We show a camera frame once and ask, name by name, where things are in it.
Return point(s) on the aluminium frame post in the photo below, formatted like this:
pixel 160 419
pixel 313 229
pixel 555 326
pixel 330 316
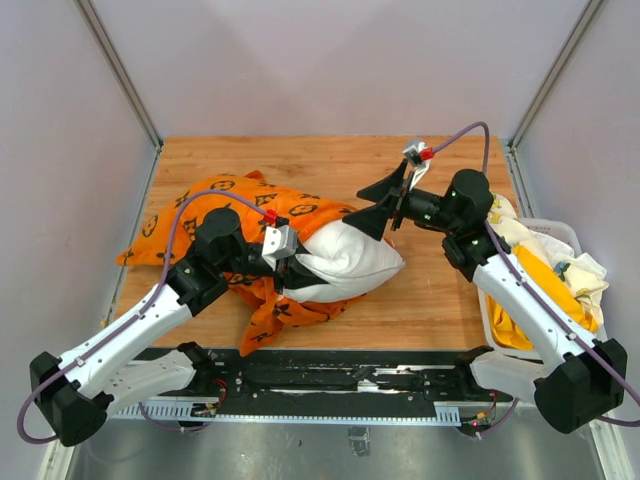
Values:
pixel 559 65
pixel 97 28

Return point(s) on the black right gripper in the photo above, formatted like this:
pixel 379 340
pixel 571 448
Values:
pixel 388 188

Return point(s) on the white cartoon print cloth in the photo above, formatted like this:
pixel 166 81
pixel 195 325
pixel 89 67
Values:
pixel 581 273

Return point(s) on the left aluminium frame post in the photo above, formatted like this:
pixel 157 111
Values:
pixel 97 28

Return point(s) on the right aluminium frame post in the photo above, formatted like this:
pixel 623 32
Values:
pixel 559 65

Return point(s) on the grey slotted cable duct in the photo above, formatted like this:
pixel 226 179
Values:
pixel 183 411

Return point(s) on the white pillow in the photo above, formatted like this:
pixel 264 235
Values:
pixel 348 261

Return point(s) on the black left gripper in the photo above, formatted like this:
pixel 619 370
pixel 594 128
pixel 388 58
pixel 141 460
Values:
pixel 294 273

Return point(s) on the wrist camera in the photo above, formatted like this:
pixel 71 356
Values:
pixel 279 243
pixel 419 156

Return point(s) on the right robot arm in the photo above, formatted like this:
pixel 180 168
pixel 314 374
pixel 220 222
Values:
pixel 578 378

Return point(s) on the white plastic laundry basket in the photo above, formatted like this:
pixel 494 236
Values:
pixel 559 231

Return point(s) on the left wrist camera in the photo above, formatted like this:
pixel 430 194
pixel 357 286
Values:
pixel 279 243

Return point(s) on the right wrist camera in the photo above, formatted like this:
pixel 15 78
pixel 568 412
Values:
pixel 419 156

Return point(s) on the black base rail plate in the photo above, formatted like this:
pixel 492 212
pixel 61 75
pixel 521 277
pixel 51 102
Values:
pixel 329 380

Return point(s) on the yellow cloth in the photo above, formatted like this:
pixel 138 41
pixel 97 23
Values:
pixel 504 330

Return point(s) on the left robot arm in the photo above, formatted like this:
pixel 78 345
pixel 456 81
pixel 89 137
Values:
pixel 79 390

